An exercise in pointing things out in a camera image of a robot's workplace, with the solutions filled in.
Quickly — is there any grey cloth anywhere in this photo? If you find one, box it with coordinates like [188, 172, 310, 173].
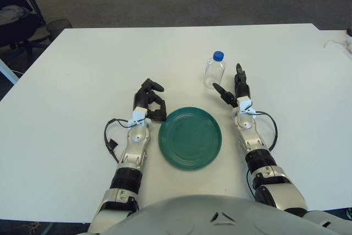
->
[0, 5, 29, 26]

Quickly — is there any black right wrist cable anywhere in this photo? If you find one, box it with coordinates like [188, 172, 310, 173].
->
[247, 111, 278, 152]

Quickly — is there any black office chair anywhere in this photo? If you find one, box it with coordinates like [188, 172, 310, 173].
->
[0, 0, 52, 56]

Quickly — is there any thin white cable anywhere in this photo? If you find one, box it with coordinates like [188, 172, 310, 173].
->
[322, 37, 352, 52]

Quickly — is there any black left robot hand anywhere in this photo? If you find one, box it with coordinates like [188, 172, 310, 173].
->
[133, 78, 168, 123]

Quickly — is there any white table leg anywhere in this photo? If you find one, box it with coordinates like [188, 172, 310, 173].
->
[0, 58, 20, 85]

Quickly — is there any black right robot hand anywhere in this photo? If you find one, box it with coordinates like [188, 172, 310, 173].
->
[212, 63, 252, 108]

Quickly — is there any clear bottle with blue cap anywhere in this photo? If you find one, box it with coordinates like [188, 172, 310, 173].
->
[203, 50, 227, 90]

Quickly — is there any grey robot torso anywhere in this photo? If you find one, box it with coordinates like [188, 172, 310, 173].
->
[103, 195, 352, 235]

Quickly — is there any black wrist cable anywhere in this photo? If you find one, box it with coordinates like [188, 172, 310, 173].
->
[103, 118, 130, 164]
[247, 111, 278, 152]

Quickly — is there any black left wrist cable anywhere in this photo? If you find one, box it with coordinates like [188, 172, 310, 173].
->
[103, 118, 130, 164]

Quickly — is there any black wire mesh bin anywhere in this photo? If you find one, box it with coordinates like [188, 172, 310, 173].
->
[45, 19, 74, 42]

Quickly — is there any green round plate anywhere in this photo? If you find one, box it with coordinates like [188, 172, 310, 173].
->
[158, 106, 222, 171]

